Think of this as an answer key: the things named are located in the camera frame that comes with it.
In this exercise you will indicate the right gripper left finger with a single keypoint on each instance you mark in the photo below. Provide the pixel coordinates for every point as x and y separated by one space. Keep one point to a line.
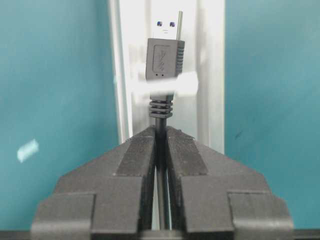
108 198

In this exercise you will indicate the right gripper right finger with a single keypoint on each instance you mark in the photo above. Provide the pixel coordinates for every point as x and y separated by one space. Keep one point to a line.
216 198

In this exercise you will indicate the small white tape piece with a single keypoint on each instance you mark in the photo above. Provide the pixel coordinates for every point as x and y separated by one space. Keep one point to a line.
27 150

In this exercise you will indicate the teal table cloth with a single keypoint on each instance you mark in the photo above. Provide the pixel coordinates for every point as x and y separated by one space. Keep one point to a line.
57 86

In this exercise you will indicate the aluminium rail profile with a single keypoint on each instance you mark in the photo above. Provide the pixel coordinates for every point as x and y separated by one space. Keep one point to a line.
170 50

